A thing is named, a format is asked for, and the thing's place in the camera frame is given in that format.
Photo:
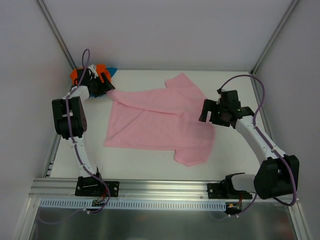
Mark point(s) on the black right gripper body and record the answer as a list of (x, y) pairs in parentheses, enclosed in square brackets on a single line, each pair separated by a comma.
[(214, 115)]

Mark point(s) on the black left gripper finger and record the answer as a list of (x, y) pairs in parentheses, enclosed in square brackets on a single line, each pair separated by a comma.
[(108, 85), (105, 79)]

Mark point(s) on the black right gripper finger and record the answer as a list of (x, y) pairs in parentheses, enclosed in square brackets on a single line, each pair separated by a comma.
[(210, 106), (204, 116)]

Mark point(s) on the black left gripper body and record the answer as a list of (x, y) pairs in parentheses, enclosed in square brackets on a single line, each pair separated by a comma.
[(100, 85)]

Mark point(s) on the pink t-shirt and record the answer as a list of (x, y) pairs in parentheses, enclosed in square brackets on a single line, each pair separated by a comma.
[(163, 119)]

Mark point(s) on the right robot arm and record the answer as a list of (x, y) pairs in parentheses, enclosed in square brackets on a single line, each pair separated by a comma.
[(278, 172)]

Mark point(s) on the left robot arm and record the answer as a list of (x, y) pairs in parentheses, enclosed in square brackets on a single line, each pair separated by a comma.
[(71, 124)]

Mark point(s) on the folded blue t-shirt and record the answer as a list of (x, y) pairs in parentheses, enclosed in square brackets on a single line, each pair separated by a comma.
[(102, 81)]

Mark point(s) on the folded orange t-shirt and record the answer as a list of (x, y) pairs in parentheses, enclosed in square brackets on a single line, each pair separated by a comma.
[(100, 68)]

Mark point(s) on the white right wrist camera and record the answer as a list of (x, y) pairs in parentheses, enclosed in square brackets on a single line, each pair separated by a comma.
[(223, 97)]

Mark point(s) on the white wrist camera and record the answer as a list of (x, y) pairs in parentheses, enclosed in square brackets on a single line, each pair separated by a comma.
[(93, 70), (223, 97)]

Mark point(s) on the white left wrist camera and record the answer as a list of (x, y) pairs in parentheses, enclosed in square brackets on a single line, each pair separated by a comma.
[(93, 70)]

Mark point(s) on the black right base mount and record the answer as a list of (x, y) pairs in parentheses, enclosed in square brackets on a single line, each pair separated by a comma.
[(217, 191)]

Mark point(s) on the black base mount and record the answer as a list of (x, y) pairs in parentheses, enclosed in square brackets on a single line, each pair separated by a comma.
[(217, 191), (90, 187)]

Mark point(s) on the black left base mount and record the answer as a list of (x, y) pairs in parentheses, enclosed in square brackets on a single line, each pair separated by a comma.
[(90, 187)]

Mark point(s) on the left aluminium frame post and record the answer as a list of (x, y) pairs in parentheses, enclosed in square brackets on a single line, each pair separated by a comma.
[(55, 31)]

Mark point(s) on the aluminium frame post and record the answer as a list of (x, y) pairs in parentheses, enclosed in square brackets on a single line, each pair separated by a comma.
[(55, 31), (275, 34)]

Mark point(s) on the aluminium mounting rail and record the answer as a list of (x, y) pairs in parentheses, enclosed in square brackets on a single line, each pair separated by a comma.
[(171, 190)]

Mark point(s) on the white slotted cable duct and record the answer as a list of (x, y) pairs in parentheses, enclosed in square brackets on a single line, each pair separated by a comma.
[(131, 204)]

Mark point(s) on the right aluminium frame post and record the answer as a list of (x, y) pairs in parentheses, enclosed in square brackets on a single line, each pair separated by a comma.
[(275, 34)]

